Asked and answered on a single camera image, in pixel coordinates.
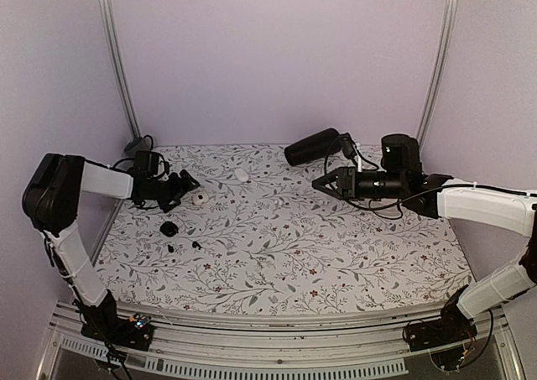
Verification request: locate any small white oval case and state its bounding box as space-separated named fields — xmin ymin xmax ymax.
xmin=234 ymin=169 xmax=248 ymax=183

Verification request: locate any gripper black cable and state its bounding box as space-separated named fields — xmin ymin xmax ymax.
xmin=112 ymin=151 xmax=171 ymax=211
xmin=323 ymin=133 xmax=441 ymax=220

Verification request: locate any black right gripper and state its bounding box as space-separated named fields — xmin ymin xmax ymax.
xmin=312 ymin=166 xmax=406 ymax=201

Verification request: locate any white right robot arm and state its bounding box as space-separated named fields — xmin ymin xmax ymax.
xmin=312 ymin=134 xmax=536 ymax=343

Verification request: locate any aluminium front rail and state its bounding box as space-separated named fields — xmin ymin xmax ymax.
xmin=36 ymin=302 xmax=526 ymax=379

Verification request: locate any aluminium frame post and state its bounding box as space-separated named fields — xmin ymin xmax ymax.
xmin=97 ymin=0 xmax=141 ymax=138
xmin=416 ymin=0 xmax=459 ymax=151

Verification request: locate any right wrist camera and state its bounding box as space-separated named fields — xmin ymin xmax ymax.
xmin=339 ymin=133 xmax=363 ymax=172

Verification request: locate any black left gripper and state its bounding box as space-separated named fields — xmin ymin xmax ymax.
xmin=148 ymin=169 xmax=200 ymax=212

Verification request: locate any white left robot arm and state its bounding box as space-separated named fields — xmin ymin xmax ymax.
xmin=22 ymin=151 xmax=201 ymax=309

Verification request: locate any black round earbud case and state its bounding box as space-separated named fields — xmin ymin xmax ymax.
xmin=160 ymin=221 xmax=179 ymax=237

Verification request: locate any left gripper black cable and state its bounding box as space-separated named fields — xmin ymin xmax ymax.
xmin=112 ymin=151 xmax=171 ymax=211

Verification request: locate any right aluminium frame post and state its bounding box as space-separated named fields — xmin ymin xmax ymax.
xmin=416 ymin=0 xmax=459 ymax=151

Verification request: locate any left aluminium frame post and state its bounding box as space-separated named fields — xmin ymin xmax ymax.
xmin=97 ymin=0 xmax=141 ymax=138

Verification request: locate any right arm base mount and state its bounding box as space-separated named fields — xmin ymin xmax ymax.
xmin=402 ymin=285 xmax=477 ymax=351

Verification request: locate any floral patterned table mat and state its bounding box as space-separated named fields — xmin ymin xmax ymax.
xmin=95 ymin=145 xmax=472 ymax=315

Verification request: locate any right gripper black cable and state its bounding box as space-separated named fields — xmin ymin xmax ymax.
xmin=323 ymin=133 xmax=441 ymax=220

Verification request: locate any black cylindrical speaker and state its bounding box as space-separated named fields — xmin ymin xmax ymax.
xmin=284 ymin=128 xmax=341 ymax=166

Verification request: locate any grey mug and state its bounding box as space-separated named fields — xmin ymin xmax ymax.
xmin=123 ymin=134 xmax=154 ymax=157

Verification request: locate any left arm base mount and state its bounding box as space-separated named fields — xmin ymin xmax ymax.
xmin=75 ymin=291 xmax=154 ymax=351

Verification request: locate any white earbud charging case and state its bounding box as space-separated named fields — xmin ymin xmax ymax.
xmin=191 ymin=191 xmax=210 ymax=206

